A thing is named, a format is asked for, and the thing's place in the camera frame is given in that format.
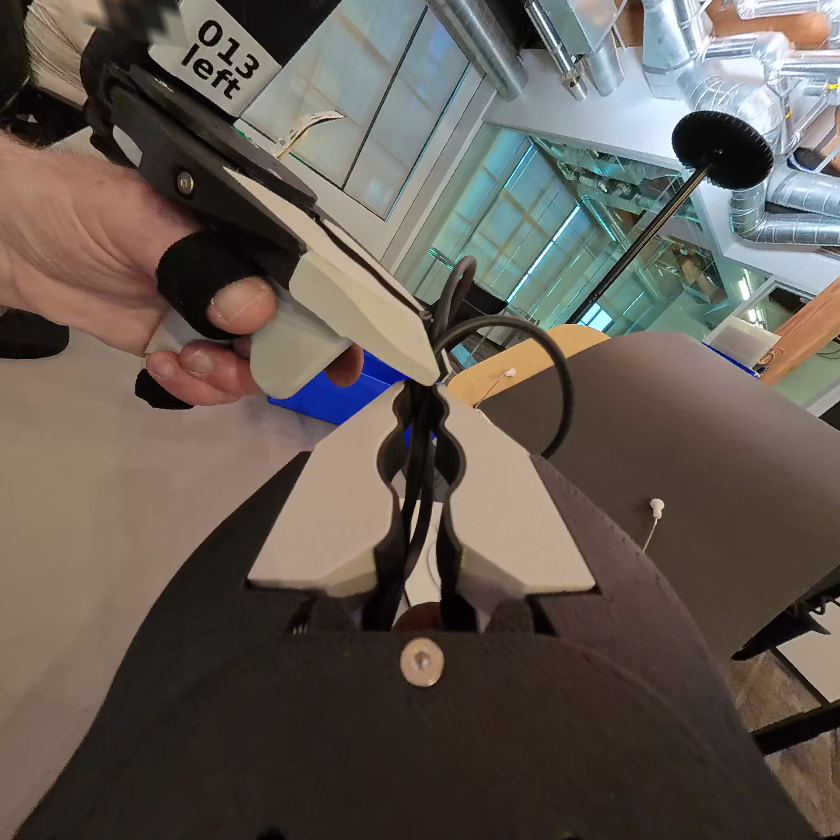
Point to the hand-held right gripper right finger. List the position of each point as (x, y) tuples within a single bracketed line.
[(519, 525)]

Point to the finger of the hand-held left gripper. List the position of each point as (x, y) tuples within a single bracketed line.
[(302, 204), (368, 315)]

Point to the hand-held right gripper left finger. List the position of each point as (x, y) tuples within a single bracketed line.
[(322, 525)]

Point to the blue plastic bin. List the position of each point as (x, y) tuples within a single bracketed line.
[(733, 357), (328, 394)]

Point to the white curved object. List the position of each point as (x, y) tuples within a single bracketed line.
[(309, 125)]

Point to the person's left hand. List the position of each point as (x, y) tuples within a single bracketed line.
[(79, 250)]

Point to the black wood-rimmed board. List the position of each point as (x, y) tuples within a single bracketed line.
[(709, 460)]

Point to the black textured pad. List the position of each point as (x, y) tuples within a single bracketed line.
[(26, 335)]

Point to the black tripod stand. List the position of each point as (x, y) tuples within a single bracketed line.
[(788, 656)]

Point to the black pole stand with disc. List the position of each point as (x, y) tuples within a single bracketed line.
[(722, 147)]

